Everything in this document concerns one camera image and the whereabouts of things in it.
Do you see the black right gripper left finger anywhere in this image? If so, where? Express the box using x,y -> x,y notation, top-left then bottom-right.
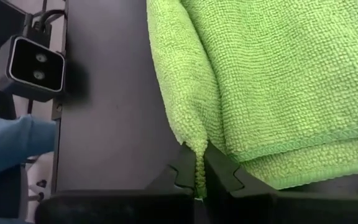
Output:
35,142 -> 198,224

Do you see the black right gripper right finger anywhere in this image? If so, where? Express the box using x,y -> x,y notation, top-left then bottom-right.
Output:
203,141 -> 358,224

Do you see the green microfibre towel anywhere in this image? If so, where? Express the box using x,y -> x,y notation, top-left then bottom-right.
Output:
145,0 -> 358,200

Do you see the blue sleeve of person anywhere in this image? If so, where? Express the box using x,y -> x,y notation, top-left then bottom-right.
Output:
0,113 -> 57,179

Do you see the table-level black depth camera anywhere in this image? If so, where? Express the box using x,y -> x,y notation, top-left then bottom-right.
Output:
0,34 -> 67,103

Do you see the black camera cable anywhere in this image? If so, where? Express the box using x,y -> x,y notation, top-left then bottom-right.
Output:
22,8 -> 67,40

